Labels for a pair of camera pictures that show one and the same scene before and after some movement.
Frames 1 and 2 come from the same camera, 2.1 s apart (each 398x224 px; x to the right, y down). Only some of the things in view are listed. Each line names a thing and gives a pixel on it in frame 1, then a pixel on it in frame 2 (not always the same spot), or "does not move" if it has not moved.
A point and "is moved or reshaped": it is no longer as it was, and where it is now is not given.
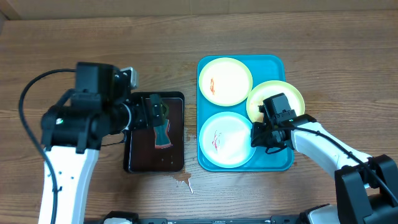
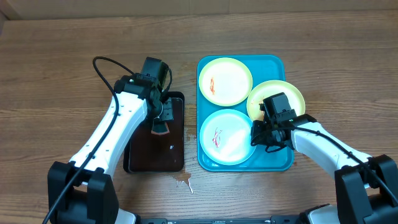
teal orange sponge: (161, 137) is moved or reshaped
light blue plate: (225, 140) does not move
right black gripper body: (259, 137) does not move
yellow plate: (268, 89) does not move
